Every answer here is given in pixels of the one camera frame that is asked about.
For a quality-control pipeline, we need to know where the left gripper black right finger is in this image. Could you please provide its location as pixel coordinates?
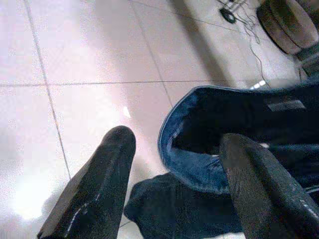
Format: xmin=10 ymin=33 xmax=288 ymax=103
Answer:
xmin=218 ymin=132 xmax=319 ymax=239

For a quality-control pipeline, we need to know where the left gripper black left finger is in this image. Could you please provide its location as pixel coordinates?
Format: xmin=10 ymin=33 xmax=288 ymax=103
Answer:
xmin=36 ymin=125 xmax=137 ymax=239

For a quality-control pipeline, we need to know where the blue denim garment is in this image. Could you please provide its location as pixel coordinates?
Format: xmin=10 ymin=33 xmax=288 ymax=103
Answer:
xmin=123 ymin=76 xmax=319 ymax=239

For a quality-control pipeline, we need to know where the brown round stool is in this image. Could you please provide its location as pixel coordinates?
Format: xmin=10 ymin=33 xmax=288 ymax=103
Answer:
xmin=256 ymin=0 xmax=319 ymax=56

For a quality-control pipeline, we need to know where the black power adapter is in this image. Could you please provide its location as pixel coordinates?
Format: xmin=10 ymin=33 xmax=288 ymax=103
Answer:
xmin=218 ymin=7 xmax=237 ymax=25

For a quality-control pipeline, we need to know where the grey floor cable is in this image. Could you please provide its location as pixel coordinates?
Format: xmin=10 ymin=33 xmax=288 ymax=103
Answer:
xmin=233 ymin=9 xmax=269 ymax=84

